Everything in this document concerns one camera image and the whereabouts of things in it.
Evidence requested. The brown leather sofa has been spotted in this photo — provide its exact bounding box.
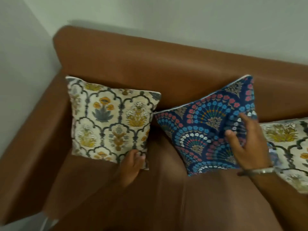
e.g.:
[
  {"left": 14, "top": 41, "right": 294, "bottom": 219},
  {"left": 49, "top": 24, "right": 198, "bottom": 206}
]
[{"left": 0, "top": 25, "right": 308, "bottom": 231}]

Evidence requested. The person's right forearm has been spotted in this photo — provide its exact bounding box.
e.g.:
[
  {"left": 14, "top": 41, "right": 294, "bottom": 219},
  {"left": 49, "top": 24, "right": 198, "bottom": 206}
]
[{"left": 249, "top": 173, "right": 308, "bottom": 231}]

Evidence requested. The cream floral cushion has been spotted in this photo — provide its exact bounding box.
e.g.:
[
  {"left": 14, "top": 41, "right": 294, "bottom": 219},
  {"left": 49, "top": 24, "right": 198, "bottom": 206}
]
[
  {"left": 260, "top": 118, "right": 308, "bottom": 194},
  {"left": 65, "top": 76, "right": 162, "bottom": 170}
]

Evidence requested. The person's left hand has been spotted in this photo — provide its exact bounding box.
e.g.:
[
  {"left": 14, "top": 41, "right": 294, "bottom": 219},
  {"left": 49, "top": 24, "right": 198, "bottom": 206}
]
[{"left": 117, "top": 149, "right": 146, "bottom": 188}]

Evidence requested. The person's left forearm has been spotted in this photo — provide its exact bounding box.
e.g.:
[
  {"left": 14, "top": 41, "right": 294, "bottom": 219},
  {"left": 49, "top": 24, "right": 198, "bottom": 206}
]
[{"left": 52, "top": 174, "right": 125, "bottom": 231}]

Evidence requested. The blue fan-patterned cushion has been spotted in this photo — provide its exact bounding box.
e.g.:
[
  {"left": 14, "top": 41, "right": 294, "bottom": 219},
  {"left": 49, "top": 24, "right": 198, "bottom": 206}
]
[{"left": 154, "top": 75, "right": 258, "bottom": 177}]

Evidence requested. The person's right hand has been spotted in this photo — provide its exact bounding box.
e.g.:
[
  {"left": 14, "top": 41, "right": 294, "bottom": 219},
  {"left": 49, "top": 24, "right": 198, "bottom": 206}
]
[{"left": 225, "top": 113, "right": 274, "bottom": 171}]

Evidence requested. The silver bracelet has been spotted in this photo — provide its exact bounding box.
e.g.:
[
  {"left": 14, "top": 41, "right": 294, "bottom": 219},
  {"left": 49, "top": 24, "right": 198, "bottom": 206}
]
[{"left": 237, "top": 167, "right": 276, "bottom": 176}]

